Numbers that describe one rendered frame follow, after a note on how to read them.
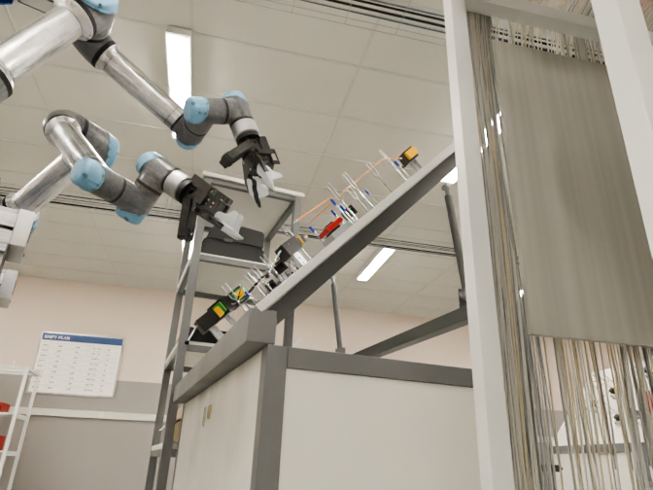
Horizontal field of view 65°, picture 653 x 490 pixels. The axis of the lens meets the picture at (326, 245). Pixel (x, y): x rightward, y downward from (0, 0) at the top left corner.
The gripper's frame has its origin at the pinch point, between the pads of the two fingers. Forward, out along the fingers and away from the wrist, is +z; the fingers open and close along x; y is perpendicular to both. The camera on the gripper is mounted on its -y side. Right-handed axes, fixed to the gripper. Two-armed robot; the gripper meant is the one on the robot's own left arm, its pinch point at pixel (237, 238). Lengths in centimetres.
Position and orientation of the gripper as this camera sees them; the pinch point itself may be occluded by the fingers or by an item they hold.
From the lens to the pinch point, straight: 130.8
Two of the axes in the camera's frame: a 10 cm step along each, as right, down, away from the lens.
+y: 5.8, -8.1, 0.3
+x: 2.1, 1.9, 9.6
